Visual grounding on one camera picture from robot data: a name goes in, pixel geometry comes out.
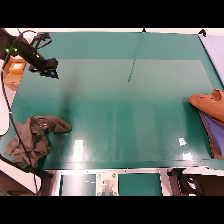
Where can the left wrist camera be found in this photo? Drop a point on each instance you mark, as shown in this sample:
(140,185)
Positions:
(42,39)

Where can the blue garment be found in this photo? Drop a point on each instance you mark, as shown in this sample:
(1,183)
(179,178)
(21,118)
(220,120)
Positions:
(215,131)

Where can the silver frame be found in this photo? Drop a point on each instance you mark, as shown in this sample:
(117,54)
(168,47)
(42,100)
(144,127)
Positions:
(106,184)

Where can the orange garment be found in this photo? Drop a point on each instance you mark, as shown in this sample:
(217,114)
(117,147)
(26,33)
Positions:
(208,101)

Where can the orange cardboard box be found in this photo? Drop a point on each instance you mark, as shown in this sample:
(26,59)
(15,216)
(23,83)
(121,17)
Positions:
(16,68)

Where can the olive brown garment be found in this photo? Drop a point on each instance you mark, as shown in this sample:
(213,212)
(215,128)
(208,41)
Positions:
(30,140)

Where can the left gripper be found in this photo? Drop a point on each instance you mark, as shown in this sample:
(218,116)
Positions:
(46,65)

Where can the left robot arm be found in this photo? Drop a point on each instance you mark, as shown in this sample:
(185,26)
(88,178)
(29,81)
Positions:
(20,46)

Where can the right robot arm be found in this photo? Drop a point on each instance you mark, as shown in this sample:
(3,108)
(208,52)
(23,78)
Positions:
(190,183)

